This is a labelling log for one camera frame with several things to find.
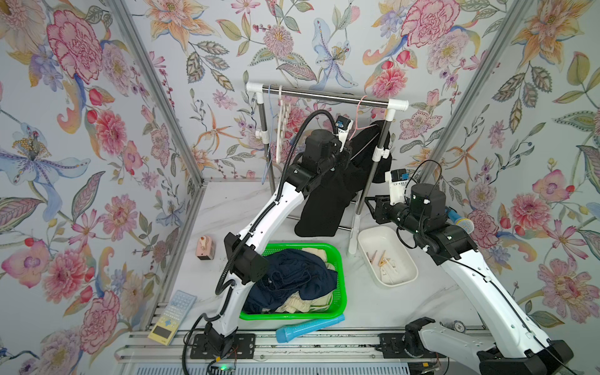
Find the white hanger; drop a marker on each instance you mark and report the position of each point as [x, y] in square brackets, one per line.
[282, 122]

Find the teal flashlight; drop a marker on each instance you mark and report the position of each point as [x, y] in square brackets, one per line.
[288, 333]

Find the pink clothespin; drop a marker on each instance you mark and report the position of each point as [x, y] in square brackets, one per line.
[372, 257]

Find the navy blue shorts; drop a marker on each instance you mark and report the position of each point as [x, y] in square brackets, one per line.
[291, 270]

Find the steel clothes rack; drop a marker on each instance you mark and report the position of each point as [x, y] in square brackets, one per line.
[392, 106]

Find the white tray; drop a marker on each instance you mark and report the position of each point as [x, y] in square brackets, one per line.
[382, 239]

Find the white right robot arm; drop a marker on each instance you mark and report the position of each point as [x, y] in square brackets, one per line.
[517, 345]

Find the pink small toy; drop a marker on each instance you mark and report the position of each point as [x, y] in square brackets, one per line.
[205, 249]

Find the blue toy microphone on stand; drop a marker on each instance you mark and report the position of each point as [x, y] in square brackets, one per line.
[463, 222]

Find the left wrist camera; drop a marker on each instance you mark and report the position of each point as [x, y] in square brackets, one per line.
[342, 126]

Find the pink hanger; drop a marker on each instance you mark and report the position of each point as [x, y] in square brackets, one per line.
[357, 128]

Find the black shorts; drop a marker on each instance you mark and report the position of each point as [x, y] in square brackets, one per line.
[325, 206]

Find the tan wooden clothespin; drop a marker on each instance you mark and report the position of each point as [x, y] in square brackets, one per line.
[384, 260]

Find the beige shorts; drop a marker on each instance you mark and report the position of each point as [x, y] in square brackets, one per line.
[295, 304]

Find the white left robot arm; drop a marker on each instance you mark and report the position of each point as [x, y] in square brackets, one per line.
[245, 261]

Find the green plastic basket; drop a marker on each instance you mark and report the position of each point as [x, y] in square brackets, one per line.
[339, 301]

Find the grey remote calculator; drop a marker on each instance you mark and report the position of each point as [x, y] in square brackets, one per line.
[171, 318]

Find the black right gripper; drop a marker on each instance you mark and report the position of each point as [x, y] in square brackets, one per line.
[384, 210]

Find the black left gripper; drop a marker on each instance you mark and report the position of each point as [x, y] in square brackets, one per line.
[337, 146]

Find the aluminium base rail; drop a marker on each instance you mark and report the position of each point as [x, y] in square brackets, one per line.
[258, 352]

